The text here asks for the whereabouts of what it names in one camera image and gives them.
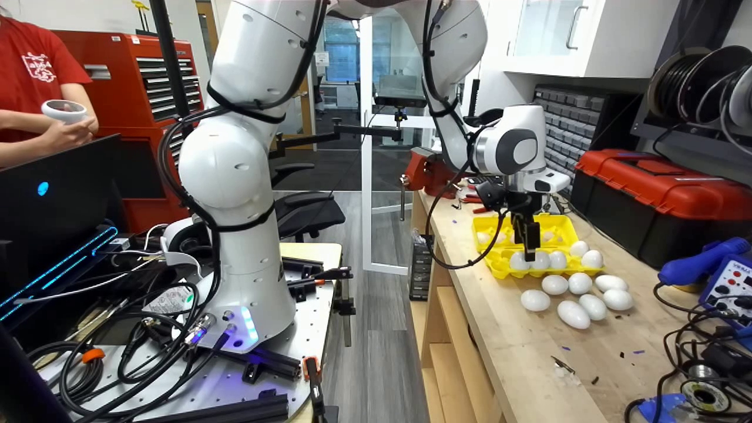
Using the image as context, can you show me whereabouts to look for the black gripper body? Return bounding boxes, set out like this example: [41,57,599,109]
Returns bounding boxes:
[475,177,549,229]

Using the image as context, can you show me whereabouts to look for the white handheld controller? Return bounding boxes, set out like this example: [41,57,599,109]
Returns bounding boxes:
[38,97,89,127]

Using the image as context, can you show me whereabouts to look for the person's bare forearm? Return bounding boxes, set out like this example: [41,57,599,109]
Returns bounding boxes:
[0,109,59,170]

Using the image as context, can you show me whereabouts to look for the metal robot base table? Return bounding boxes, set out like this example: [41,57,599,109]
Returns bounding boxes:
[32,241,349,423]

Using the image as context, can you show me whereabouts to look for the yellow plastic egg tray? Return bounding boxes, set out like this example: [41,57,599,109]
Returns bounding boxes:
[470,212,606,284]

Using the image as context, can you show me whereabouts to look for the person's hand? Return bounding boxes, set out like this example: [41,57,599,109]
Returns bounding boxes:
[41,115,100,153]

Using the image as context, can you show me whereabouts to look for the red bench vise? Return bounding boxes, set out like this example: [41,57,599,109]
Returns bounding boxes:
[401,148,464,201]

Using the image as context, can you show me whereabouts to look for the small parts drawer organizer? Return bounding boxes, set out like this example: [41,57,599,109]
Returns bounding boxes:
[529,83,620,181]

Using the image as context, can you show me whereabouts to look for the wooden workbench with shelves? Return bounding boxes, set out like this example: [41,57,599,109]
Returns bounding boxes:
[406,187,752,423]

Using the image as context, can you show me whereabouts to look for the red black toolbox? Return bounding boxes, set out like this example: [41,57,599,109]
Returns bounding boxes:
[569,146,752,271]

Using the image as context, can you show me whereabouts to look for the black office chair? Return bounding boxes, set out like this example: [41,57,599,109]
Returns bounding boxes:
[269,160,349,245]

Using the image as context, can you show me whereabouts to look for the blue white electronic meter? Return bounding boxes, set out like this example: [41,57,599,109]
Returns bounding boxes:
[699,256,752,318]

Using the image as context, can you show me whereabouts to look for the black clamp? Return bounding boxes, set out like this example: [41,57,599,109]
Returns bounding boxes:
[281,256,357,305]

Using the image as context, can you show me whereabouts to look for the blue plastic device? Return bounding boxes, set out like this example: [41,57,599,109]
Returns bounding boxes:
[636,390,693,423]

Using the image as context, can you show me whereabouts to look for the round metal spool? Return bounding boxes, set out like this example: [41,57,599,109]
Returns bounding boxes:
[679,375,733,417]

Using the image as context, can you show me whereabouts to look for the red tool chest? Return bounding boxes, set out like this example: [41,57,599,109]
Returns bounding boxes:
[52,28,208,238]

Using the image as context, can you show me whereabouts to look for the black monitor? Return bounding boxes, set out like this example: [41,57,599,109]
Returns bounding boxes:
[0,133,128,328]

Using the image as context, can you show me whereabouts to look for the person in red shirt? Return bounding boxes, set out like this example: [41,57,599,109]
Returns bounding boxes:
[0,14,94,146]

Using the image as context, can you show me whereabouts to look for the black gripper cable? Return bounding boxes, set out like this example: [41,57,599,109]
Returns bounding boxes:
[422,181,512,272]

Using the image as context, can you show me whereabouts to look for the white wall cabinet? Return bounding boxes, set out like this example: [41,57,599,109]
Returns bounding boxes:
[502,0,683,83]

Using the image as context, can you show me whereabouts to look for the tangled black bench cables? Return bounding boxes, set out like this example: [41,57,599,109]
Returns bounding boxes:
[624,281,752,423]

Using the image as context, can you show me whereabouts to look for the black wire spools rack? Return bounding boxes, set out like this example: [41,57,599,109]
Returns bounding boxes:
[632,43,752,189]

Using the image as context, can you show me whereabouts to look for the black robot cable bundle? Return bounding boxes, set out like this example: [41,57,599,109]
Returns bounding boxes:
[27,227,237,420]

